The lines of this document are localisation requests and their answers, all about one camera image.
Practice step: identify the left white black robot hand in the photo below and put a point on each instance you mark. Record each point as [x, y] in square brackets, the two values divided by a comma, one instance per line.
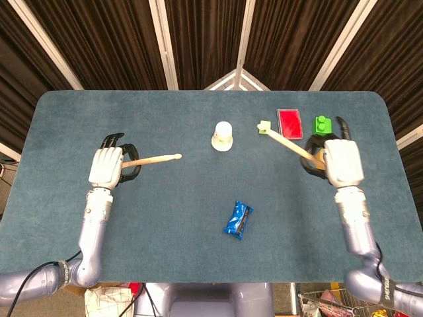
[104, 165]

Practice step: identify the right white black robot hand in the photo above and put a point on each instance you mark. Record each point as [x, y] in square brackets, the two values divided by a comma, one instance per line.
[343, 162]

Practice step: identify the wooden drumstick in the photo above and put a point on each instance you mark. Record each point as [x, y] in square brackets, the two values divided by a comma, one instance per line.
[287, 142]
[155, 160]

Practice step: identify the left lavender robot arm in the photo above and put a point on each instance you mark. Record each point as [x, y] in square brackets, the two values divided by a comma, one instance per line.
[92, 231]

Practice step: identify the right lavender robot arm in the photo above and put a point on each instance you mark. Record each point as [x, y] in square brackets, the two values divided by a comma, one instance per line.
[358, 228]

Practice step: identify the green studded building block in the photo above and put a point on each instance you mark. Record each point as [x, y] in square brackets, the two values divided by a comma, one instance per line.
[322, 128]

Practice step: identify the red flat rectangular box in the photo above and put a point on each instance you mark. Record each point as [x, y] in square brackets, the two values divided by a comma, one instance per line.
[290, 125]

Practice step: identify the small light green cube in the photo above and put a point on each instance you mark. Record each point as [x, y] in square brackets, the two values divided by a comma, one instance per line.
[267, 129]

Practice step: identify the blue felt table mat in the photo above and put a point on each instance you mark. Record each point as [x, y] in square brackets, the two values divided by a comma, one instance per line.
[165, 231]

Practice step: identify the white paper cup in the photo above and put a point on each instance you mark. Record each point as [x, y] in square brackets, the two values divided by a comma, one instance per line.
[222, 137]

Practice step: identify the blue snack packet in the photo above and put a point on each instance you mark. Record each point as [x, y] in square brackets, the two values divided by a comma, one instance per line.
[236, 219]

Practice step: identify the small red object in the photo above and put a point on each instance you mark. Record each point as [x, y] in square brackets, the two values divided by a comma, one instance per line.
[133, 287]

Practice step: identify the cardboard box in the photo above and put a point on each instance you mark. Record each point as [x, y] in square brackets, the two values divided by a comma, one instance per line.
[77, 290]

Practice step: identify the white checkered bag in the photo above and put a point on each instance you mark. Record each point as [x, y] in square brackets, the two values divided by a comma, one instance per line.
[105, 302]

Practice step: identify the pink packet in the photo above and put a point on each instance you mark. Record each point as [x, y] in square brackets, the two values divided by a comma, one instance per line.
[330, 298]

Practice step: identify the yellow object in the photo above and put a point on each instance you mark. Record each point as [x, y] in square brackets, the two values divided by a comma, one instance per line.
[379, 313]

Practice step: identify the lavender robot torso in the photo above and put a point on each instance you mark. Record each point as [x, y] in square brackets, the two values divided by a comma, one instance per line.
[205, 300]

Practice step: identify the white partition frame bar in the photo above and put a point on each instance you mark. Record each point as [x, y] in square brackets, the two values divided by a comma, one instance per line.
[47, 46]
[10, 152]
[165, 46]
[409, 138]
[339, 46]
[245, 33]

